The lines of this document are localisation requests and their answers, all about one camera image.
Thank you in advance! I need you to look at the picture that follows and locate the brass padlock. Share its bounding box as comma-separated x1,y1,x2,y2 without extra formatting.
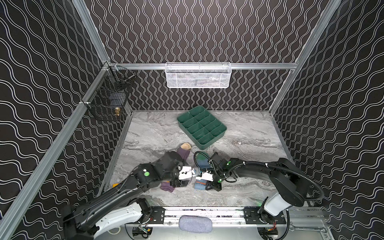
115,107,121,117

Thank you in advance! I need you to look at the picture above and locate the blue sock orange cuff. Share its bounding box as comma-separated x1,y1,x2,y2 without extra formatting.
194,153,213,190

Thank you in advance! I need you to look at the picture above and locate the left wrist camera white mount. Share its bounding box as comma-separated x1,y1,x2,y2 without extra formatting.
178,166,194,181

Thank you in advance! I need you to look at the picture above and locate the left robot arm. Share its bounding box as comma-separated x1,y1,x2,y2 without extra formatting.
62,151,187,240

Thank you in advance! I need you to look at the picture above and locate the green compartment tray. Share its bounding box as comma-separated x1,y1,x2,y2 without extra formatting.
177,106,227,150

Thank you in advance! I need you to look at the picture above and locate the black wire basket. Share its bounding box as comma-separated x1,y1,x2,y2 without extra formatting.
81,62,137,123

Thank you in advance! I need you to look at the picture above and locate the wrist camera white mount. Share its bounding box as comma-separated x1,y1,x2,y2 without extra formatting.
201,172,214,182
178,166,194,181

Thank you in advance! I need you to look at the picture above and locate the white wire basket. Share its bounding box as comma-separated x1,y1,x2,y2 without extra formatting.
165,62,232,89

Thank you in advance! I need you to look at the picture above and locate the front aluminium rail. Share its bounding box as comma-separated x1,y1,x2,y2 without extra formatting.
119,206,326,227

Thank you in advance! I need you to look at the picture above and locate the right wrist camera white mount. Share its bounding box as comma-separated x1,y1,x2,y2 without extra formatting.
201,172,214,182

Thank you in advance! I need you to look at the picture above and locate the silver combination wrench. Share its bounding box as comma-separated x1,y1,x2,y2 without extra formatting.
289,223,328,233

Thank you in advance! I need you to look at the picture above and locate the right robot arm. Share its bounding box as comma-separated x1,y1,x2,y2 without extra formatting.
207,155,325,222

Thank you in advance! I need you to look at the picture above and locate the aluminium frame profile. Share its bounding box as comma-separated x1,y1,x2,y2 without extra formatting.
73,0,111,63

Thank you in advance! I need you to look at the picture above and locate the grey cloth pad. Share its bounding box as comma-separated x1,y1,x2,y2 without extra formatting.
179,216,213,234

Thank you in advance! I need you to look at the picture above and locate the purple sock tan toe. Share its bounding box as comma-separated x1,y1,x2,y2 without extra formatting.
160,143,192,193

